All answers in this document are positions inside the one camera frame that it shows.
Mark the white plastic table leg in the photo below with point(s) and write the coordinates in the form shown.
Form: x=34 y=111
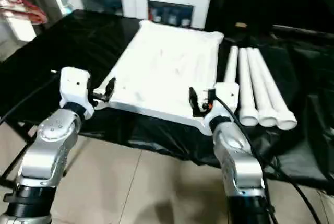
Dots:
x=263 y=104
x=280 y=106
x=246 y=91
x=232 y=62

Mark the white plastic table top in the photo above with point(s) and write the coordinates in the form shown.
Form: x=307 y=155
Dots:
x=161 y=59

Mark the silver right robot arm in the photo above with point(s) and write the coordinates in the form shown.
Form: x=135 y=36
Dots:
x=235 y=156

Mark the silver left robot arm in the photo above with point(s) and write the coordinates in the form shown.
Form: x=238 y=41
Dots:
x=47 y=130

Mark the black mat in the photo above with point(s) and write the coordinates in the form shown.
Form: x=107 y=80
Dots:
x=78 y=41

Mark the small tan label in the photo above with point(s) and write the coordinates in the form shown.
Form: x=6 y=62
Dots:
x=241 y=24

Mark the long dark bar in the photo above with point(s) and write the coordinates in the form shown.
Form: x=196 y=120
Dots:
x=300 y=29

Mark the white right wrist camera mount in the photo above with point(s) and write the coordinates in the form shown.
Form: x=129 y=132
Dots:
x=225 y=93

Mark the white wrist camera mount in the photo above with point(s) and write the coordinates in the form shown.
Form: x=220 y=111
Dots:
x=74 y=83
x=225 y=93

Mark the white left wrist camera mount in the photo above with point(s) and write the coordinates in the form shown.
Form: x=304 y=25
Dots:
x=74 y=83

